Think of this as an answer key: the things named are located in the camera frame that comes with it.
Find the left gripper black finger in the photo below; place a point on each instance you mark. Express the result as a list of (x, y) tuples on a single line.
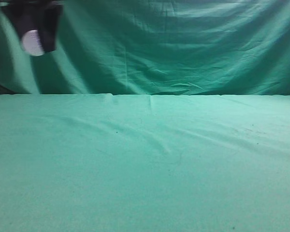
[(50, 13), (21, 16)]

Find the white golf ball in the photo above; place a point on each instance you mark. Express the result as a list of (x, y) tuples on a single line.
[(32, 44)]

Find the green backdrop curtain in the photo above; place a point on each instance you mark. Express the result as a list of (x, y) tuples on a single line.
[(157, 47)]

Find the green table cloth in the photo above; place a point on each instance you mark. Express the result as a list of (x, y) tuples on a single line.
[(140, 163)]

